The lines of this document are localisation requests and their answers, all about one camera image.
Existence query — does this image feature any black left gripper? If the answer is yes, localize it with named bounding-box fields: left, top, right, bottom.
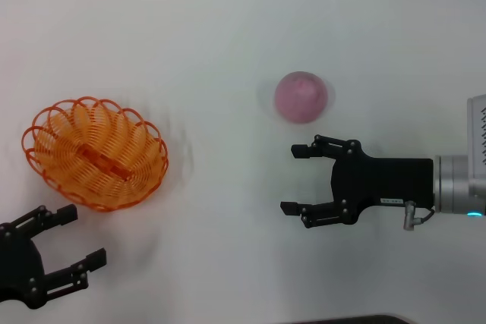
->
left=0, top=204, right=108, bottom=310

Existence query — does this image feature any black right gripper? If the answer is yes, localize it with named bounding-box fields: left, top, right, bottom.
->
left=279, top=134, right=434, bottom=229

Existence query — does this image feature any pink peach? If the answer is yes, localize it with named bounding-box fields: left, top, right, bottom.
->
left=273, top=71, right=329, bottom=124

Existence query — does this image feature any orange plastic woven basket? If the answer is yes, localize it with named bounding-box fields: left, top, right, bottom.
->
left=21, top=96, right=170, bottom=214

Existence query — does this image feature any black robot torso part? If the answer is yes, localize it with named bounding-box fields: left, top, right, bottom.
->
left=333, top=313, right=415, bottom=324

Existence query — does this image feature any right gripper connector cable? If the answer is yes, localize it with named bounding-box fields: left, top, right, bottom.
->
left=402, top=200, right=436, bottom=231

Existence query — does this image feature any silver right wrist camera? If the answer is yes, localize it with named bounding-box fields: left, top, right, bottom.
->
left=465, top=96, right=486, bottom=168

